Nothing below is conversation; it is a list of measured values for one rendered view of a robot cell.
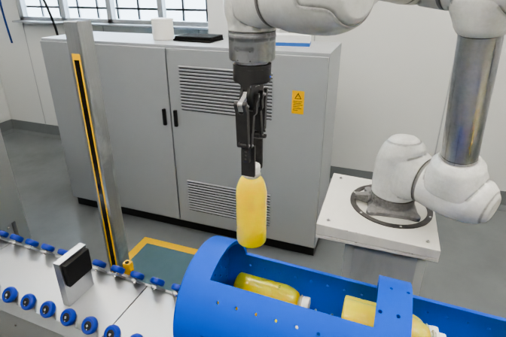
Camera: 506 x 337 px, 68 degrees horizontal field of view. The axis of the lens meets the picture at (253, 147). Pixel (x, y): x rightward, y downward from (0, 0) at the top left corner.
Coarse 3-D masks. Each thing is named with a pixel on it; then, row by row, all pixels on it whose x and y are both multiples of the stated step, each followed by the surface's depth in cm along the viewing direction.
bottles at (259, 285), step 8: (240, 272) 102; (240, 280) 99; (248, 280) 99; (256, 280) 99; (264, 280) 99; (240, 288) 98; (248, 288) 97; (256, 288) 97; (264, 288) 97; (272, 288) 96; (280, 288) 96; (288, 288) 96; (272, 296) 95; (280, 296) 95; (288, 296) 94; (296, 296) 95; (304, 296) 96; (296, 304) 94; (304, 304) 94
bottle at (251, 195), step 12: (240, 180) 82; (252, 180) 81; (240, 192) 82; (252, 192) 81; (264, 192) 82; (240, 204) 82; (252, 204) 81; (264, 204) 83; (240, 216) 84; (252, 216) 83; (264, 216) 85; (240, 228) 85; (252, 228) 84; (264, 228) 86; (240, 240) 86; (252, 240) 85; (264, 240) 87
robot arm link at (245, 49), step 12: (228, 36) 70; (240, 36) 67; (252, 36) 66; (264, 36) 67; (240, 48) 68; (252, 48) 67; (264, 48) 68; (240, 60) 69; (252, 60) 68; (264, 60) 69
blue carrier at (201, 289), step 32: (224, 256) 102; (256, 256) 101; (192, 288) 81; (224, 288) 80; (320, 288) 97; (352, 288) 94; (384, 288) 76; (192, 320) 79; (224, 320) 77; (256, 320) 75; (288, 320) 74; (320, 320) 72; (384, 320) 70; (448, 320) 87; (480, 320) 84
